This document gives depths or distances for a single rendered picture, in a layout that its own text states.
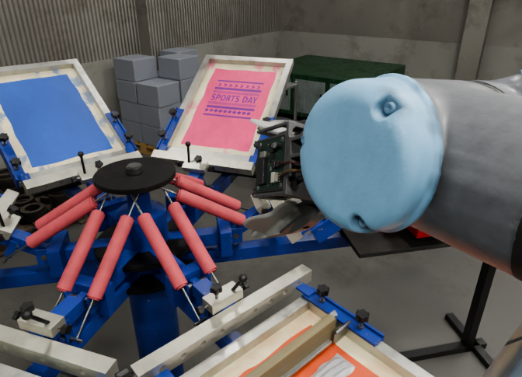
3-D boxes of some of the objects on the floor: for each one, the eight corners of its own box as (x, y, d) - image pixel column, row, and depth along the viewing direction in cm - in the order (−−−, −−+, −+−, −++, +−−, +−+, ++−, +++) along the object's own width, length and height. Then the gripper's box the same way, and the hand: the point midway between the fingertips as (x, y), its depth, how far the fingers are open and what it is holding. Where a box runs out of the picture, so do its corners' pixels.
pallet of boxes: (184, 126, 636) (178, 47, 586) (222, 134, 597) (218, 51, 547) (124, 148, 552) (111, 57, 503) (164, 159, 514) (154, 64, 464)
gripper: (340, 36, 35) (217, 97, 51) (333, 264, 32) (206, 253, 48) (401, 67, 40) (273, 113, 56) (401, 267, 37) (265, 255, 53)
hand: (260, 180), depth 54 cm, fingers open, 13 cm apart
